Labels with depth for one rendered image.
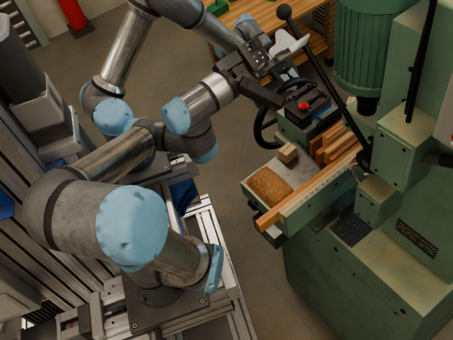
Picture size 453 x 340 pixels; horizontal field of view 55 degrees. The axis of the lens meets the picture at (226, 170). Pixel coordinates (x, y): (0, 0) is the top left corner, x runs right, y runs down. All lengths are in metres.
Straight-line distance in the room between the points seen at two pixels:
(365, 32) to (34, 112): 0.71
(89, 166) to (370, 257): 0.79
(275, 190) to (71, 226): 0.68
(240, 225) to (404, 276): 1.17
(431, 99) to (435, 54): 0.09
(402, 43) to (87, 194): 0.62
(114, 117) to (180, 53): 1.99
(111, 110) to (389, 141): 0.87
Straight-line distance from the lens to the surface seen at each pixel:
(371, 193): 1.03
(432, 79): 0.84
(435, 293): 1.25
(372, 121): 1.18
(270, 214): 1.16
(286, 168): 1.29
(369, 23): 0.93
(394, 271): 1.25
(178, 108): 0.90
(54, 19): 4.00
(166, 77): 3.15
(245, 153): 2.52
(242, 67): 0.98
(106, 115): 1.40
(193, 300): 1.22
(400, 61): 0.93
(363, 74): 1.01
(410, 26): 0.88
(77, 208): 0.66
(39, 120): 1.04
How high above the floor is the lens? 1.93
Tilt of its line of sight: 52 degrees down
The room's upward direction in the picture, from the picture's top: 16 degrees counter-clockwise
